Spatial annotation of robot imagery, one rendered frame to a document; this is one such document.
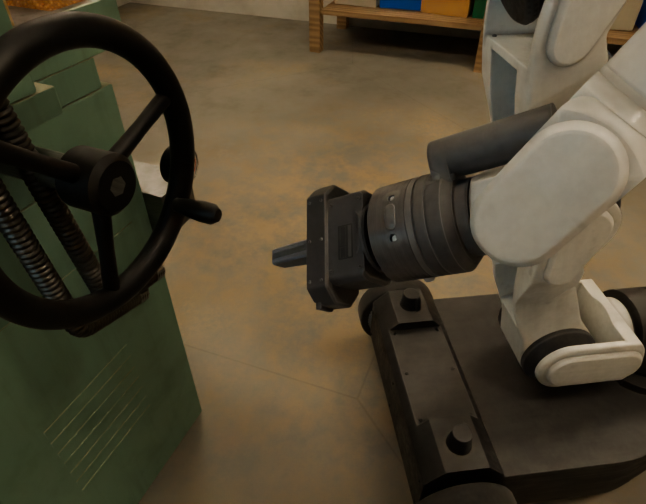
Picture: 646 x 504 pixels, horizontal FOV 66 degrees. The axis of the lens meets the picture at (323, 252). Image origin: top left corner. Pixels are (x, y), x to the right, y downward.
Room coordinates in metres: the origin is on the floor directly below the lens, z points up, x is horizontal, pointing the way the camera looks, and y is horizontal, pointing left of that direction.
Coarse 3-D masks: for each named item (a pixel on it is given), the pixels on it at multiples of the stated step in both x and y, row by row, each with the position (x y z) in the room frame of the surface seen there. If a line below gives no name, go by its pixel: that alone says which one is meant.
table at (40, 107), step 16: (96, 0) 0.69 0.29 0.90; (112, 0) 0.71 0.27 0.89; (16, 16) 0.61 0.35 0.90; (32, 16) 0.61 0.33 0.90; (112, 16) 0.70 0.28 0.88; (80, 48) 0.64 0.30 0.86; (48, 64) 0.59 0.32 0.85; (64, 64) 0.61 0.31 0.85; (32, 96) 0.46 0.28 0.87; (48, 96) 0.48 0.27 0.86; (16, 112) 0.44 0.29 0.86; (32, 112) 0.45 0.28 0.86; (48, 112) 0.47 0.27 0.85; (32, 128) 0.45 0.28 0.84
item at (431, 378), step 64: (384, 320) 0.79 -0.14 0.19; (448, 320) 0.81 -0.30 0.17; (640, 320) 0.65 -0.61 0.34; (384, 384) 0.70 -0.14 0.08; (448, 384) 0.62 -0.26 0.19; (512, 384) 0.63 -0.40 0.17; (640, 384) 0.62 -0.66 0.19; (448, 448) 0.46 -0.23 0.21; (512, 448) 0.49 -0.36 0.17; (576, 448) 0.49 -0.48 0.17; (640, 448) 0.49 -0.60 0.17
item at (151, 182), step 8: (136, 168) 0.75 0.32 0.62; (144, 168) 0.75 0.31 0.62; (152, 168) 0.75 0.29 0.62; (144, 176) 0.73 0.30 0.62; (152, 176) 0.73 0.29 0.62; (160, 176) 0.73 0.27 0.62; (144, 184) 0.70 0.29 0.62; (152, 184) 0.70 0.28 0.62; (160, 184) 0.70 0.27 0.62; (144, 192) 0.68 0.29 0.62; (152, 192) 0.68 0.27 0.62; (160, 192) 0.68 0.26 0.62; (192, 192) 0.73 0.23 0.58; (144, 200) 0.68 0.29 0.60; (152, 200) 0.67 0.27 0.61; (160, 200) 0.66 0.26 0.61; (152, 208) 0.67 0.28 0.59; (160, 208) 0.67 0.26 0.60; (152, 216) 0.67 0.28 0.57; (152, 224) 0.68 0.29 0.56
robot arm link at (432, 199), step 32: (480, 128) 0.35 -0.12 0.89; (512, 128) 0.33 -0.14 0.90; (448, 160) 0.34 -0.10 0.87; (480, 160) 0.34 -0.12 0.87; (416, 192) 0.34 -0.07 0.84; (448, 192) 0.33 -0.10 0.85; (416, 224) 0.32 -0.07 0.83; (448, 224) 0.31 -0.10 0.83; (448, 256) 0.30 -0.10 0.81; (480, 256) 0.32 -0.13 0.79
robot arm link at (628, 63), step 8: (640, 32) 0.32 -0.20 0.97; (632, 40) 0.32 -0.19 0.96; (640, 40) 0.32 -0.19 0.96; (624, 48) 0.32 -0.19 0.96; (632, 48) 0.32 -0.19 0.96; (640, 48) 0.31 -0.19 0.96; (616, 56) 0.32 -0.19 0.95; (624, 56) 0.32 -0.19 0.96; (632, 56) 0.31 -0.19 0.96; (640, 56) 0.31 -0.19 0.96; (608, 64) 0.32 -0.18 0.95; (616, 64) 0.32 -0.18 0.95; (624, 64) 0.31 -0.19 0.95; (632, 64) 0.31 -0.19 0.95; (640, 64) 0.30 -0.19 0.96; (616, 72) 0.31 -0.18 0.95; (624, 72) 0.31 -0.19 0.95; (632, 72) 0.30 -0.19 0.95; (640, 72) 0.30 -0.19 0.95; (624, 80) 0.30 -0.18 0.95; (632, 80) 0.30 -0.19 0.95; (640, 80) 0.30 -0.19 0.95; (640, 88) 0.29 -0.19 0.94
